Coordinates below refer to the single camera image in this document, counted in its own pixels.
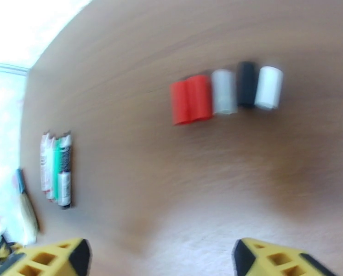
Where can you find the aluminium corner post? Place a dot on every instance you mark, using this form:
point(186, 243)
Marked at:
point(7, 68)

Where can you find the black whiteboard marker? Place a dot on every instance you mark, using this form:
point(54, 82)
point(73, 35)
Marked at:
point(65, 180)

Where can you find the green highlighter pen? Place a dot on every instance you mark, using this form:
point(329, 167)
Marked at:
point(56, 168)

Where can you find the white pen cap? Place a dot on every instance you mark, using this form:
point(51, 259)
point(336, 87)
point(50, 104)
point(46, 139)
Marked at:
point(269, 87)

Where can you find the red whiteboard marker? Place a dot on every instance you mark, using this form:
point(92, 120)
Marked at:
point(44, 163)
point(50, 171)

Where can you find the translucent grey pen cap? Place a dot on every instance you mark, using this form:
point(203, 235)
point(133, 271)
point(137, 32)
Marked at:
point(223, 92)

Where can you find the black pen cap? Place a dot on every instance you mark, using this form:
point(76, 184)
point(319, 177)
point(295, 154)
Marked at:
point(247, 85)

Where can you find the red pen cap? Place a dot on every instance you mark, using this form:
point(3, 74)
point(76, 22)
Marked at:
point(179, 102)
point(199, 98)

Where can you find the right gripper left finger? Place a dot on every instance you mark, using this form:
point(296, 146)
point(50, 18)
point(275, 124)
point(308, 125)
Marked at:
point(45, 262)

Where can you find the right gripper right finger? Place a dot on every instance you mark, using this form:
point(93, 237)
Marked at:
point(269, 263)

